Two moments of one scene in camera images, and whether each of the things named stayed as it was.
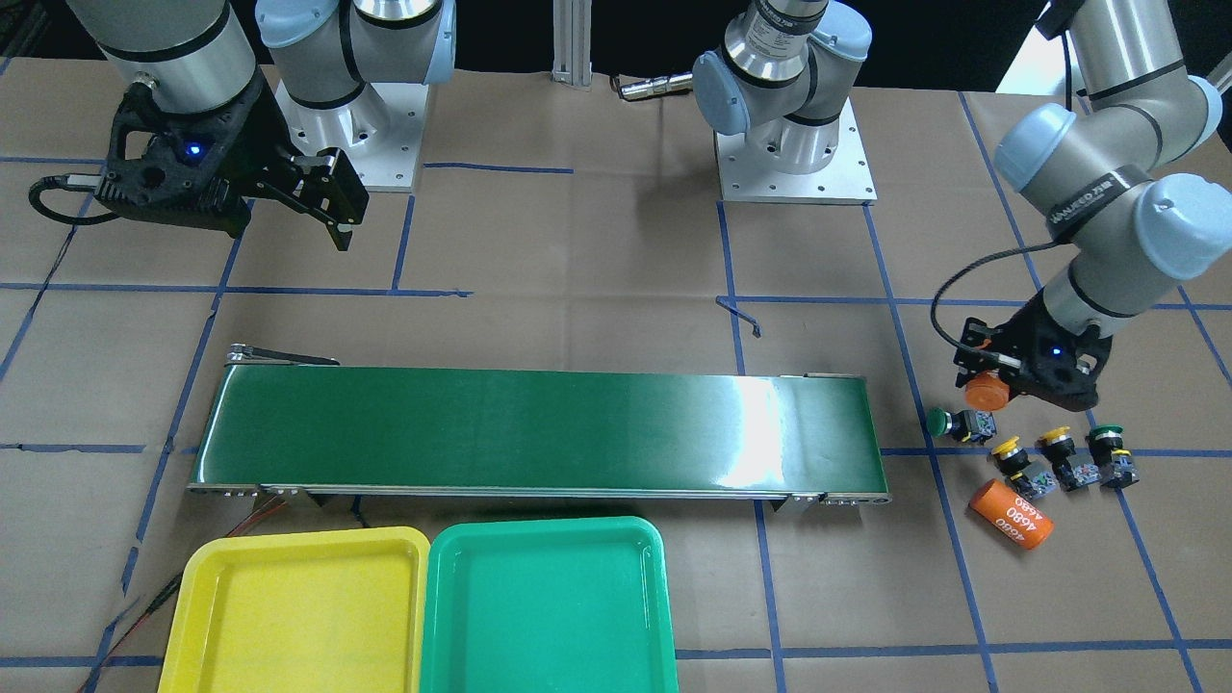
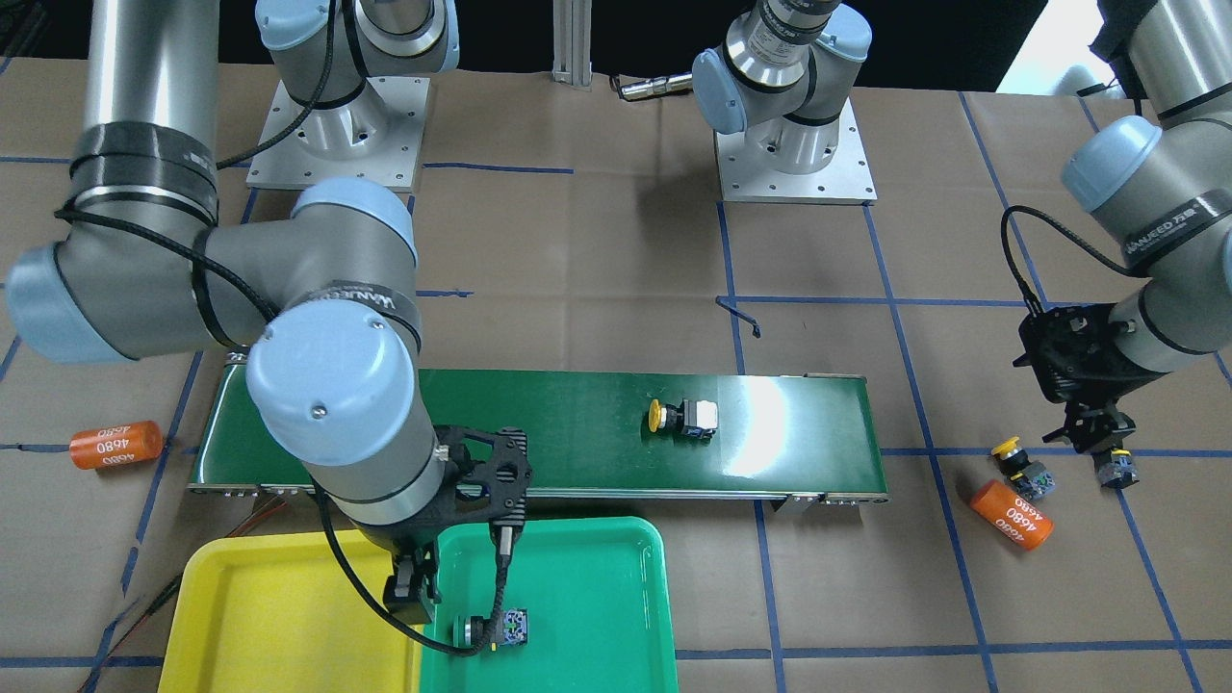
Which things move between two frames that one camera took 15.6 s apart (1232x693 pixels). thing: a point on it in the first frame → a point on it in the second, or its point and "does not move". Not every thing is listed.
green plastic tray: [549, 605] does not move
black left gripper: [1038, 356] → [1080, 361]
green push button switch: [962, 424] → [508, 628]
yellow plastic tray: [333, 611] does not move
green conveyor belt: [285, 427] does not move
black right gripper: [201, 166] → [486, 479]
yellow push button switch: [1025, 477] does not move
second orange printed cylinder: [1013, 514] does not move
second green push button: [1116, 468] does not move
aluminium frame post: [573, 43] does not move
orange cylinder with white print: [987, 391] → [116, 445]
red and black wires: [153, 605] does not move
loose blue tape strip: [721, 301] does not move
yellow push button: [1069, 472] → [694, 418]
